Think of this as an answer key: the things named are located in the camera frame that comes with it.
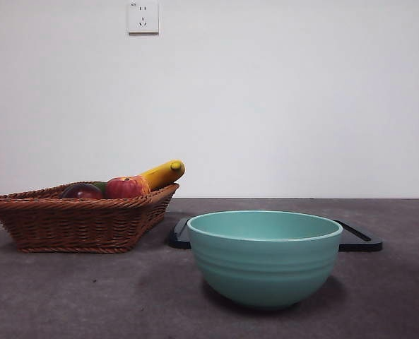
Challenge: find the teal ribbed bowl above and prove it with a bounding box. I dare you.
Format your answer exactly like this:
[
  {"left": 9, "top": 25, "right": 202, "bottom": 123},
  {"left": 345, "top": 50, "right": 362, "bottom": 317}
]
[{"left": 187, "top": 209, "right": 344, "bottom": 311}]

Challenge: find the dark red plum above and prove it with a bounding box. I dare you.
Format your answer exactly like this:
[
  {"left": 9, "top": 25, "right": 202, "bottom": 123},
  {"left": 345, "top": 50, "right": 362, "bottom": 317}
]
[{"left": 61, "top": 182, "right": 105, "bottom": 200}]

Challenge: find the yellow banana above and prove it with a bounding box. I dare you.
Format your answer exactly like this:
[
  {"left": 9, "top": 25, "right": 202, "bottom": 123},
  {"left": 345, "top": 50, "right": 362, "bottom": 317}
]
[{"left": 138, "top": 159, "right": 186, "bottom": 192}]

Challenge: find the orange textured fruit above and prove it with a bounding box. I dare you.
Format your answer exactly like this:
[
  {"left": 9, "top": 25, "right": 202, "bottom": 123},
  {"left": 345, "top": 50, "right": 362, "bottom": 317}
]
[{"left": 134, "top": 175, "right": 153, "bottom": 196}]

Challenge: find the red apple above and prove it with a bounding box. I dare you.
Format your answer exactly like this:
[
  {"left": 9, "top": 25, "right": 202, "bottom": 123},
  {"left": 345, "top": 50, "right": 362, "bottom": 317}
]
[{"left": 105, "top": 177, "right": 143, "bottom": 198}]

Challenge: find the brown wicker basket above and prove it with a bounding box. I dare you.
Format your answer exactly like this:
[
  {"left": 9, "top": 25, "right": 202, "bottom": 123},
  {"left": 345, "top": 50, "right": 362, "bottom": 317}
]
[{"left": 0, "top": 182, "right": 180, "bottom": 254}]

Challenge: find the black rectangular tray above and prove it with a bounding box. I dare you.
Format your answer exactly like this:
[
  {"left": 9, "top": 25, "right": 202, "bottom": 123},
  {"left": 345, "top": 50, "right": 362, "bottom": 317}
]
[{"left": 167, "top": 216, "right": 384, "bottom": 252}]

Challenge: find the white wall socket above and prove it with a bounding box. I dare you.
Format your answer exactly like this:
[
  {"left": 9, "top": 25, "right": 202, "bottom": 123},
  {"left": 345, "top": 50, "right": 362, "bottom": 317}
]
[{"left": 128, "top": 0, "right": 160, "bottom": 35}]

